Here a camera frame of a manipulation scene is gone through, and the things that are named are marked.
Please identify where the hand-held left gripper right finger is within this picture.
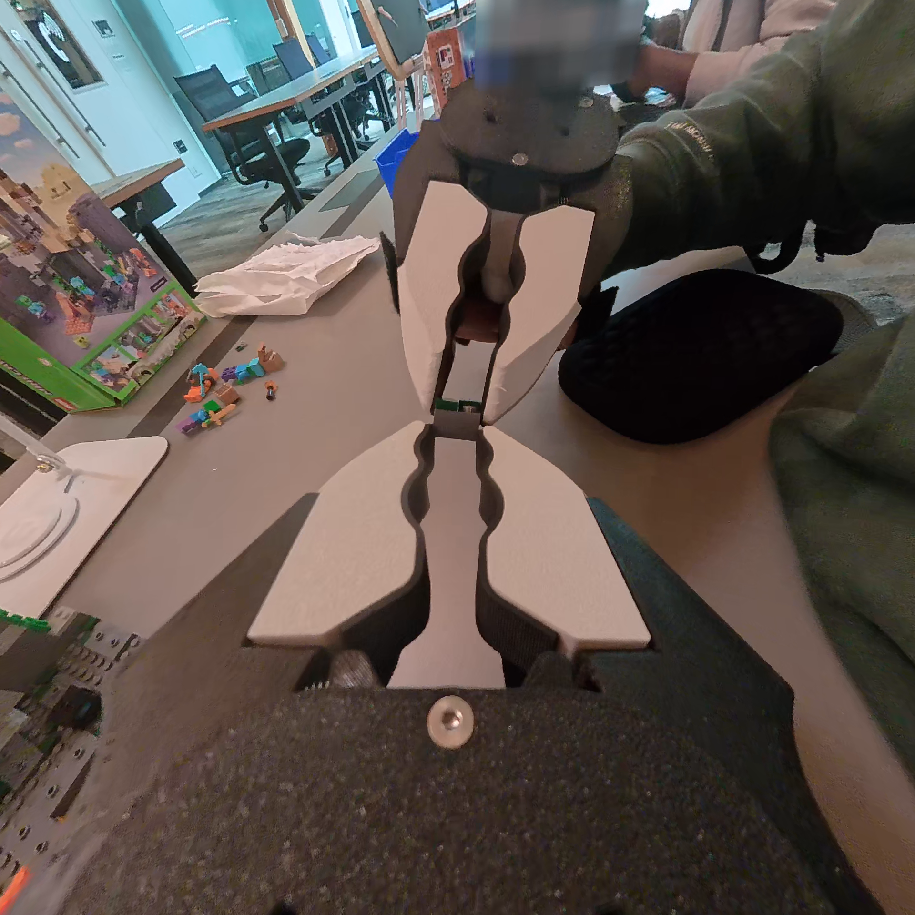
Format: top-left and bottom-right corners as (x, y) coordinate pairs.
(478, 423), (653, 655)

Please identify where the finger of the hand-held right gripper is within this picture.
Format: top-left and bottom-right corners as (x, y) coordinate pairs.
(397, 177), (493, 417)
(483, 206), (599, 427)

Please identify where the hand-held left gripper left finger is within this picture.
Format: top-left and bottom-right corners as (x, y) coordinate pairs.
(246, 420), (436, 650)

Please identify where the small grey green brick assembly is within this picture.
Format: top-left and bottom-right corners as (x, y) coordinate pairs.
(435, 384), (488, 417)

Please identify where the blue plastic bin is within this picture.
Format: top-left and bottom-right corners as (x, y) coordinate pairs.
(374, 126), (424, 202)

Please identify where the white crumpled bag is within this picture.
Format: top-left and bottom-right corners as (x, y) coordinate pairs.
(192, 232), (385, 320)

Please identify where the black quilted wrist rest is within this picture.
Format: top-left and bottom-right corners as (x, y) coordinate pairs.
(557, 268), (847, 445)

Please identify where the pile of colourful brick figures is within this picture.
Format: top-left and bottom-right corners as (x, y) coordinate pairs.
(178, 346), (289, 439)

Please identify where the wooden office table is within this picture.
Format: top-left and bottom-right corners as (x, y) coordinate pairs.
(202, 44), (389, 218)

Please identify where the black office chair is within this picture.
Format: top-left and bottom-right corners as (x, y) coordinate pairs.
(171, 63), (310, 189)

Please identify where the white lamp base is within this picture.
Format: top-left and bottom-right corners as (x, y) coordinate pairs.
(0, 434), (171, 624)

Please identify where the grey green brick tower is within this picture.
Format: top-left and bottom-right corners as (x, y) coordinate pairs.
(0, 606), (145, 890)

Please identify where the green toy box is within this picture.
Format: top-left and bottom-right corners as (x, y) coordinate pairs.
(0, 86), (210, 417)

